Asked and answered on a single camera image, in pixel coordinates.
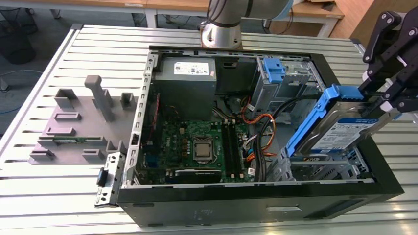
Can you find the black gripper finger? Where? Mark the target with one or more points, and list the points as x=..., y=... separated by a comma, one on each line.
x=378, y=44
x=407, y=85

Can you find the hard disk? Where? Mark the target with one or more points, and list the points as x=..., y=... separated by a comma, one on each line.
x=342, y=127

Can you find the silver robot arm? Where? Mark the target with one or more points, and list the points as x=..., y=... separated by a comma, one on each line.
x=222, y=34

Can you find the silver disk bay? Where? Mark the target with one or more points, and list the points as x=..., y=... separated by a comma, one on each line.
x=312, y=171

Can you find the wooden cabinet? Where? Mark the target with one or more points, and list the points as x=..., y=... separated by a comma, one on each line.
x=366, y=24

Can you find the silver optical drive cage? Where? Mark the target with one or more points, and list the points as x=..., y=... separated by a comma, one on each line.
x=294, y=85

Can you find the blue drive latch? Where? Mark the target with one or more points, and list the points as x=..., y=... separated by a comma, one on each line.
x=272, y=69

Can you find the black RAM slot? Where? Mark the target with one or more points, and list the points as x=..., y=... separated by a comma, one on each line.
x=227, y=147
x=235, y=147

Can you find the grey power supply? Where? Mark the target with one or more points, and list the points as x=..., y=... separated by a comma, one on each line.
x=183, y=98

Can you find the green motherboard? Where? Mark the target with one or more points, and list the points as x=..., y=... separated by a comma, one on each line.
x=199, y=127

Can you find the black PC case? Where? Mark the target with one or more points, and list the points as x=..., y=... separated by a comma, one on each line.
x=260, y=203

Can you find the CPU socket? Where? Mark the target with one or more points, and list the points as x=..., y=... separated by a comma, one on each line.
x=203, y=140

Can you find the silver CPU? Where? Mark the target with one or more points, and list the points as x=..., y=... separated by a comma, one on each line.
x=203, y=149

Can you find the black graphics card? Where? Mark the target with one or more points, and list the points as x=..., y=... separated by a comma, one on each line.
x=195, y=175

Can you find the long wooden desk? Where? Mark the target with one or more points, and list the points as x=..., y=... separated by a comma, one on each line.
x=97, y=3

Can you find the grey parts rack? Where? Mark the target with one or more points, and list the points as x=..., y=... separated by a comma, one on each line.
x=91, y=127

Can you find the blue VGA connector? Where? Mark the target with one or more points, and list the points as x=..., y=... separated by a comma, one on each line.
x=101, y=177

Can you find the green RAM stick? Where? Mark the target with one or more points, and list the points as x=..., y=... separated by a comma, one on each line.
x=69, y=140

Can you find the black waste bin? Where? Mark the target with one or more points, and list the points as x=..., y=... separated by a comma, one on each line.
x=17, y=36

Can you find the wooden desk white frame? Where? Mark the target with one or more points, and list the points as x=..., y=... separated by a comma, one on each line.
x=319, y=12

